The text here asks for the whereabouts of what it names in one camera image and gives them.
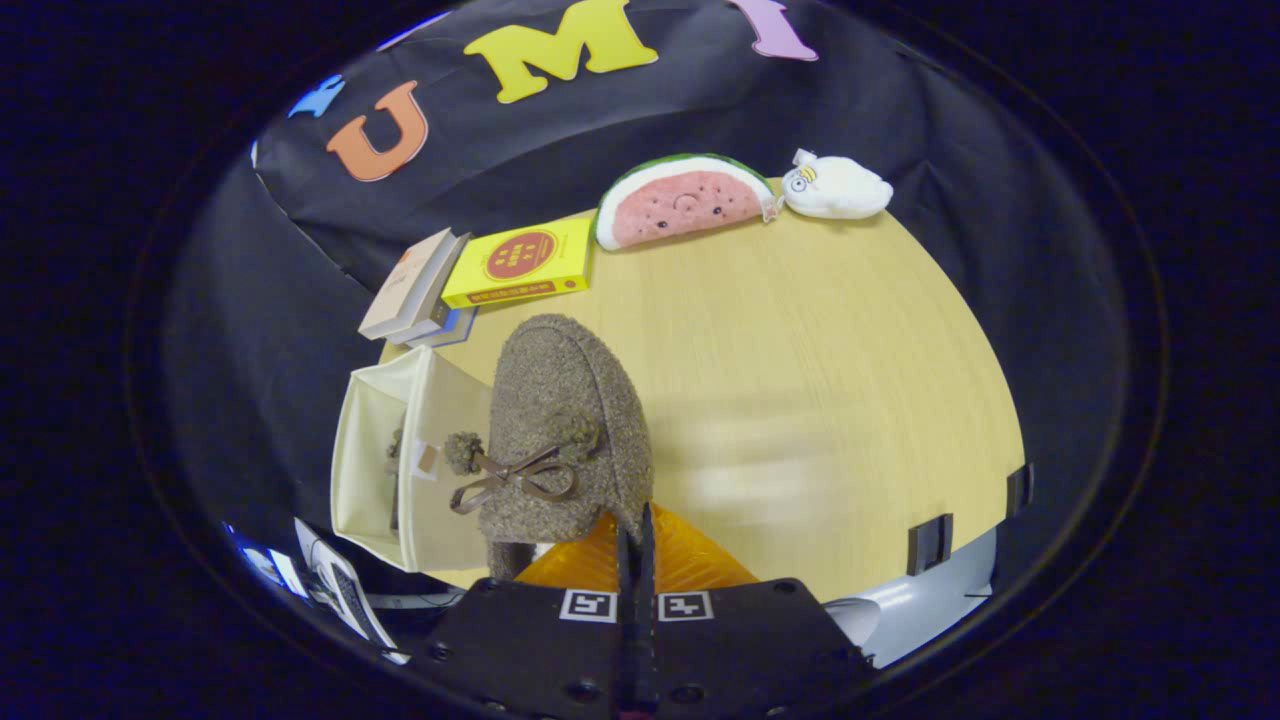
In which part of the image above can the black keyboard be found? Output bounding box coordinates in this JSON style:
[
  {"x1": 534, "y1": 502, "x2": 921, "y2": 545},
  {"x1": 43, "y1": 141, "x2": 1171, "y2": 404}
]
[{"x1": 293, "y1": 517, "x2": 411, "y2": 666}]

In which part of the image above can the black backdrop cloth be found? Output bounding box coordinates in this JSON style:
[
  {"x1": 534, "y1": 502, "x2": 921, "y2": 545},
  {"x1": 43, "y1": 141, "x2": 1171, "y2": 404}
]
[{"x1": 165, "y1": 0, "x2": 1131, "y2": 641}]

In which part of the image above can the cream fabric storage box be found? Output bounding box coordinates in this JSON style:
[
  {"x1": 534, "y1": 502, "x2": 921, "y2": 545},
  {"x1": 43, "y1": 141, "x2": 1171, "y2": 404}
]
[{"x1": 330, "y1": 345, "x2": 501, "y2": 576}]

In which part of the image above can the blue book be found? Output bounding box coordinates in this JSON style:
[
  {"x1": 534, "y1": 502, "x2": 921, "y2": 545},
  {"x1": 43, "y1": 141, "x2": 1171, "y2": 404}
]
[{"x1": 405, "y1": 305, "x2": 479, "y2": 349}]

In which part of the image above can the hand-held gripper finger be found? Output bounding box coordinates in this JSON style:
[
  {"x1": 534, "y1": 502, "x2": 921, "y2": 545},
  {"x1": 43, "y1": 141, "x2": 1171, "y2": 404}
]
[
  {"x1": 640, "y1": 502, "x2": 881, "y2": 719},
  {"x1": 410, "y1": 500, "x2": 646, "y2": 719}
]

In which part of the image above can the white plastic chair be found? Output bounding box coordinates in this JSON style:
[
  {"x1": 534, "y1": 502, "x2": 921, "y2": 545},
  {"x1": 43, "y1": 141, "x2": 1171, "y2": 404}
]
[{"x1": 825, "y1": 528, "x2": 1001, "y2": 669}]

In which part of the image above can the watermelon slice plush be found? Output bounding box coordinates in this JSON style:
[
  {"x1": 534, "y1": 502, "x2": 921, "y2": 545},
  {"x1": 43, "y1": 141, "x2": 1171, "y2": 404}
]
[{"x1": 594, "y1": 153, "x2": 779, "y2": 251}]

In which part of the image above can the grey book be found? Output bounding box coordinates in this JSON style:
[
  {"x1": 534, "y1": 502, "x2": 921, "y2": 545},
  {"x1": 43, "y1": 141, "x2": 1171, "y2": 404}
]
[{"x1": 395, "y1": 232, "x2": 471, "y2": 346}]

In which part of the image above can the yellow book with red circle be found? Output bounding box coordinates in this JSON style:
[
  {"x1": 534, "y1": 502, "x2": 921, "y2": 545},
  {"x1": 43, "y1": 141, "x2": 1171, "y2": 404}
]
[{"x1": 441, "y1": 216, "x2": 595, "y2": 309}]

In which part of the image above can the beige book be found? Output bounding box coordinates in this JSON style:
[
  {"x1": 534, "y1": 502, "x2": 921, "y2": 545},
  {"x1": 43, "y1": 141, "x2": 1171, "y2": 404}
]
[{"x1": 358, "y1": 228, "x2": 459, "y2": 341}]

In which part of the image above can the white plush toy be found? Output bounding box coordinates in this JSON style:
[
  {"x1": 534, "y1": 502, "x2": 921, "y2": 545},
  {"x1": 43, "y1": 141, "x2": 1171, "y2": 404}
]
[{"x1": 780, "y1": 149, "x2": 894, "y2": 220}]

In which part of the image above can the brown fuzzy shoe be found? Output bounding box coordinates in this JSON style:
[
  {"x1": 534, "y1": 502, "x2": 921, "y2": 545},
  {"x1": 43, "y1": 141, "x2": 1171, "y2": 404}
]
[
  {"x1": 443, "y1": 314, "x2": 655, "y2": 581},
  {"x1": 386, "y1": 428, "x2": 405, "y2": 533}
]

